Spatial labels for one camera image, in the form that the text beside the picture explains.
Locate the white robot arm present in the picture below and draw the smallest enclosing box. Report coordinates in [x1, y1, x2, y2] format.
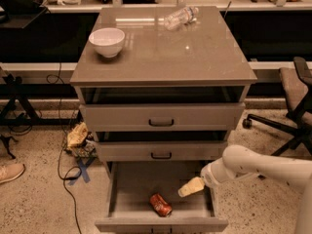
[177, 145, 312, 234]

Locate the white ceramic bowl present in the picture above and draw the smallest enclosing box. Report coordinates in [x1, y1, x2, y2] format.
[89, 27, 126, 58]

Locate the blue tape cross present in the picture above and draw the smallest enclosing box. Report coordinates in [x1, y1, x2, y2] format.
[68, 157, 96, 185]

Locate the grey drawer cabinet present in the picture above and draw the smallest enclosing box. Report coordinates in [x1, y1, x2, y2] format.
[69, 6, 258, 234]

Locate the yellow snack bag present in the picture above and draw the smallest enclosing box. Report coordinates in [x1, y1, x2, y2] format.
[67, 122, 88, 148]

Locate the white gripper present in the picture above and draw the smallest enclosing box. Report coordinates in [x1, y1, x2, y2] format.
[178, 158, 237, 197]

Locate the clear plastic water bottle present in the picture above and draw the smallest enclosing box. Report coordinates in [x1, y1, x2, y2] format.
[164, 6, 199, 30]

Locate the red coke can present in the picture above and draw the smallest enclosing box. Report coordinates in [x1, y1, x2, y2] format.
[149, 193, 173, 217]

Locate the black office chair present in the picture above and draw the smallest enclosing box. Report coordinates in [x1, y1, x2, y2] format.
[242, 57, 312, 156]

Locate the grey drawer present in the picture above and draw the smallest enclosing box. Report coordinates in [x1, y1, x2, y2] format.
[96, 140, 227, 162]
[96, 161, 228, 234]
[80, 103, 245, 132]

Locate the middle grey drawer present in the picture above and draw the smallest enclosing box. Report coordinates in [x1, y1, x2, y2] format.
[96, 140, 227, 162]

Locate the black floor cable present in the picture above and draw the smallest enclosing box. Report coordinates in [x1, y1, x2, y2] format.
[45, 61, 83, 234]

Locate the bottom grey drawer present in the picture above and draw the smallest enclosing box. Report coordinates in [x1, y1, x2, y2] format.
[96, 161, 228, 234]

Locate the black stand frame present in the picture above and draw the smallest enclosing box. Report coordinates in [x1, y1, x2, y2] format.
[0, 66, 82, 161]

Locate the top grey drawer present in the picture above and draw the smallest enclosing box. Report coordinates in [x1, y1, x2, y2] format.
[80, 103, 245, 132]

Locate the beige sneaker shoe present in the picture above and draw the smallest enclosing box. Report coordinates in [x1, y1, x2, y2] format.
[0, 164, 25, 183]

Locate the black desk left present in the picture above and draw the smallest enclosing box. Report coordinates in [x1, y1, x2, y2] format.
[0, 0, 48, 29]

